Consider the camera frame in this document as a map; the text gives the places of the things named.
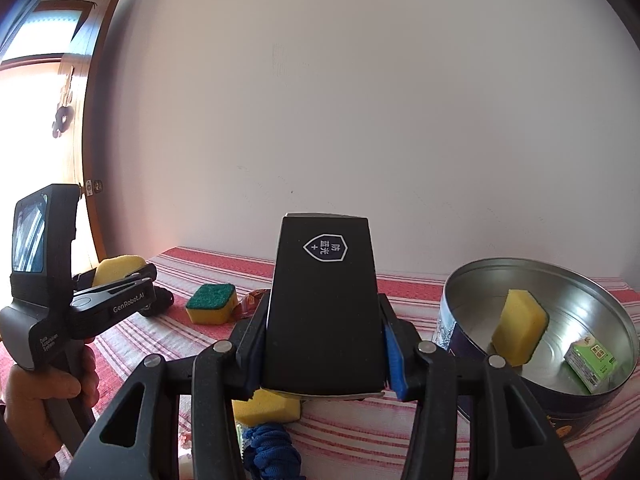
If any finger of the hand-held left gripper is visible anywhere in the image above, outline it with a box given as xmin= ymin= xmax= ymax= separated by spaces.
xmin=73 ymin=267 xmax=101 ymax=292
xmin=70 ymin=264 xmax=158 ymax=340

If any wooden door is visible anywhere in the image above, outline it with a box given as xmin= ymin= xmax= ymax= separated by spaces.
xmin=30 ymin=0 xmax=127 ymax=273

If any person's left hand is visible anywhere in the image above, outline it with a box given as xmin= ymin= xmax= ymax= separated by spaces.
xmin=2 ymin=345 xmax=99 ymax=467

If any blue braided rope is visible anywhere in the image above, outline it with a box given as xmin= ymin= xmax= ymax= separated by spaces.
xmin=242 ymin=422 xmax=303 ymax=480

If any round blue metal tin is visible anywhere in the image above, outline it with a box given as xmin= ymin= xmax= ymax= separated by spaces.
xmin=437 ymin=258 xmax=640 ymax=443

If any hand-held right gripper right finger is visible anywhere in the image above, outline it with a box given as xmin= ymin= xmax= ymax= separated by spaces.
xmin=377 ymin=292 xmax=571 ymax=480

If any window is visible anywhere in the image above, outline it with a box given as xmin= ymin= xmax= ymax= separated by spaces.
xmin=0 ymin=0 xmax=98 ymax=68

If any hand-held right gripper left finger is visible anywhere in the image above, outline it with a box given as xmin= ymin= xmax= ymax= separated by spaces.
xmin=64 ymin=292 xmax=273 ymax=480

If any black rectangular box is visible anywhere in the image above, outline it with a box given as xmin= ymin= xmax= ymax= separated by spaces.
xmin=261 ymin=214 xmax=386 ymax=401

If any small green box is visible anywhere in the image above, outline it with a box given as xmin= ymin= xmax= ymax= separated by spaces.
xmin=564 ymin=336 xmax=621 ymax=395

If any hanging door ornament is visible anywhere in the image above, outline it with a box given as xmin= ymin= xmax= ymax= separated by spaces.
xmin=51 ymin=67 xmax=76 ymax=138

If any red striped tablecloth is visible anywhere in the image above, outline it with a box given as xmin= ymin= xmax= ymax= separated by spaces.
xmin=52 ymin=246 xmax=640 ymax=480

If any green and yellow sponge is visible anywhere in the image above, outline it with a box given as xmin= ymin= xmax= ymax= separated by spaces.
xmin=186 ymin=283 xmax=238 ymax=325

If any red foil packet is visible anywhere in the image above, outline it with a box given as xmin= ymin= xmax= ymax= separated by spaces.
xmin=239 ymin=290 xmax=271 ymax=319

